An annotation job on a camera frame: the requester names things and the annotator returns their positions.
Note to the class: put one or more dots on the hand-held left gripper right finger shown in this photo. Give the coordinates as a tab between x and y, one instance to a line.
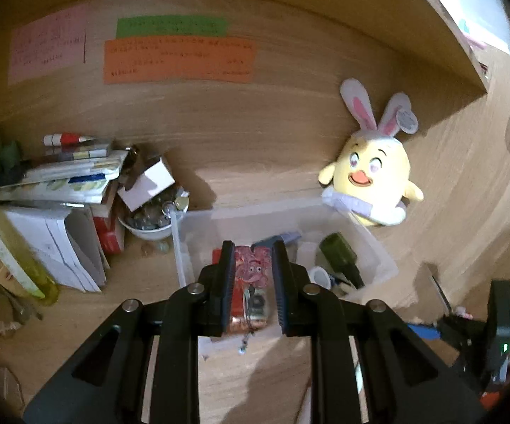
279	282

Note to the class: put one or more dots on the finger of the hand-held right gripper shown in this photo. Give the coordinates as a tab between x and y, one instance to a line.
425	331

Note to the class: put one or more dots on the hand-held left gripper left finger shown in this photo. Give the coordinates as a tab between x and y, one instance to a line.
226	282

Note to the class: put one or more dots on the clear plastic box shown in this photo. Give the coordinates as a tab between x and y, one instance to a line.
202	229

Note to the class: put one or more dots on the dark green pump bottle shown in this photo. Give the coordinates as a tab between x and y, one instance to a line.
338	254

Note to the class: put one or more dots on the small white jar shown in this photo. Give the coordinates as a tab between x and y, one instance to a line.
321	278

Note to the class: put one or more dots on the blue tube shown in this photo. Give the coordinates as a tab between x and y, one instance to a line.
288	237

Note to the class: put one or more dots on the white bowl of marbles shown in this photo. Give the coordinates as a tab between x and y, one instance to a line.
149	225

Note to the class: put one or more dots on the small white cardboard box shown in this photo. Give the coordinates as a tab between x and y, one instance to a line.
146	183

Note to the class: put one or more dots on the red carton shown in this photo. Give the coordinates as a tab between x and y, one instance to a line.
109	229

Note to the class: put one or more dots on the yellow chick plush toy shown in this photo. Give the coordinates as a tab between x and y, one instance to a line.
376	172

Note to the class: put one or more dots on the white paper folders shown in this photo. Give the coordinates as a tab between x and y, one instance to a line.
51	243

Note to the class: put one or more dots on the stack of booklets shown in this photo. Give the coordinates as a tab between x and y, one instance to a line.
60	176

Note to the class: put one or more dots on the red and white marker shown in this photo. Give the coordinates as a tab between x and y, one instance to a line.
67	139

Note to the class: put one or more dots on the yellow-green spray bottle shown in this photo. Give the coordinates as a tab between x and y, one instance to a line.
12	247

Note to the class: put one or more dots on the orange paper note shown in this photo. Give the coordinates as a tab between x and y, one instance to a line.
179	59

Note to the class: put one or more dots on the dark green object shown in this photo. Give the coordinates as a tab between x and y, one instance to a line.
9	159

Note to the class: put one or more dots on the green paper note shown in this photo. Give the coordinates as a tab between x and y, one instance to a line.
171	27

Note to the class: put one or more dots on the pink paper note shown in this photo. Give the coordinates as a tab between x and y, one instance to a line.
47	44

